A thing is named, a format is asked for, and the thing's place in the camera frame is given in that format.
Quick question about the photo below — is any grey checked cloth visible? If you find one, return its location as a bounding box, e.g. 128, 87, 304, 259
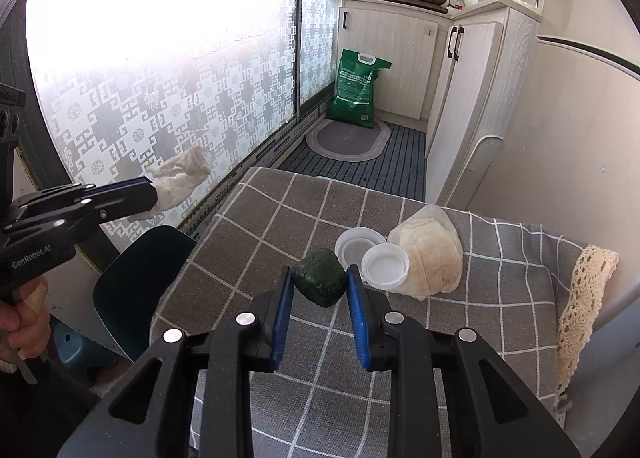
150, 165, 621, 458

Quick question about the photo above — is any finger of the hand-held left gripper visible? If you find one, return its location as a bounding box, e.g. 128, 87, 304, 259
5, 183, 160, 244
12, 177, 154, 216

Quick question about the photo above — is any white kitchen cabinet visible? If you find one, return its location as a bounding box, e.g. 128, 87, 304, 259
425, 0, 543, 209
337, 0, 453, 121

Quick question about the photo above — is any teal plastic trash bin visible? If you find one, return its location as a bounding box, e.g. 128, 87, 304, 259
92, 225, 199, 363

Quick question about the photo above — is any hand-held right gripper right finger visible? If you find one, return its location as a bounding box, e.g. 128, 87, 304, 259
346, 264, 583, 458

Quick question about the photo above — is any dark cooktop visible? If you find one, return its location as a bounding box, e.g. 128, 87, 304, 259
390, 0, 449, 14

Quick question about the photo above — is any white round plastic lid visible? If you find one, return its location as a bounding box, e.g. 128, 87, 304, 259
334, 227, 388, 271
361, 242, 412, 293

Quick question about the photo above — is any blue grey plastic stool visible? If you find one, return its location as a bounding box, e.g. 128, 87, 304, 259
52, 321, 123, 386

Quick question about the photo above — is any green scrub sponge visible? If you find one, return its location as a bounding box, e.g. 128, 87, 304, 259
291, 247, 347, 309

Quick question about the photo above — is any green rice bag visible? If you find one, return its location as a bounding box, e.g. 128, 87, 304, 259
327, 48, 393, 128

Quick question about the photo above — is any grey oval floor mat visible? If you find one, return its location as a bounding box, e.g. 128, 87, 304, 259
306, 118, 392, 162

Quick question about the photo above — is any beige two-door refrigerator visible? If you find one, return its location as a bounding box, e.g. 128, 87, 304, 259
470, 33, 640, 334

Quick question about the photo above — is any person's left hand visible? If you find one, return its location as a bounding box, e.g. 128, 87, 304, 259
0, 285, 51, 365

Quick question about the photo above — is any white tissue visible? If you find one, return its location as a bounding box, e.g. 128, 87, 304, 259
387, 204, 463, 302
145, 145, 212, 216

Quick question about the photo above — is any dark striped floor runner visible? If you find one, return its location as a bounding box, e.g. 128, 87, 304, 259
277, 121, 428, 200

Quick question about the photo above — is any patterned frosted glass door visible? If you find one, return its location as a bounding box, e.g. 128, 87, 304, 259
25, 0, 361, 239

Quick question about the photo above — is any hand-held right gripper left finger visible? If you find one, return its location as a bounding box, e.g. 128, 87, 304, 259
57, 265, 296, 458

